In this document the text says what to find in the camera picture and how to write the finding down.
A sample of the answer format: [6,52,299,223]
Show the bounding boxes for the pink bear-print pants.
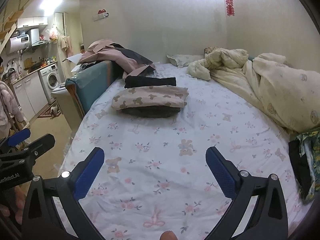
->
[111,85,189,110]

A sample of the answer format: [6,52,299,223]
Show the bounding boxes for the left hand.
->
[1,194,25,224]

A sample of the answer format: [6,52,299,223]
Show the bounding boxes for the right hand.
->
[159,231,177,240]

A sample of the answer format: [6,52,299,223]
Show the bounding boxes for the white kitchen cabinet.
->
[12,72,48,121]

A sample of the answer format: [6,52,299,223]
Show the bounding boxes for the white washing machine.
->
[38,63,61,105]

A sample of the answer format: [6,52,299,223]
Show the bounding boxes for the green patterned garment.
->
[289,128,319,203]

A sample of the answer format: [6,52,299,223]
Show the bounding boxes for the white water heater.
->
[5,28,40,54]

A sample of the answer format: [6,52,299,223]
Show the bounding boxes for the floral bed sheet mattress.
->
[61,64,310,239]

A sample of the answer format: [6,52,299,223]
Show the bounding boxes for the folded dark grey garment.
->
[119,106,181,118]

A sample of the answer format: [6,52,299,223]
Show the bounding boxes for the folded black garment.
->
[124,75,176,88]

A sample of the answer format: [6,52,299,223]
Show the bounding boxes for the pink coat pile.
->
[79,38,155,79]

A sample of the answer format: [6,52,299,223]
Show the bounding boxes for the cream quilt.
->
[187,48,319,133]

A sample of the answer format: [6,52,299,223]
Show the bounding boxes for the floral pillow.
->
[167,54,203,68]

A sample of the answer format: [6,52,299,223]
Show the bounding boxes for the red hanging ornament far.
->
[225,0,235,16]

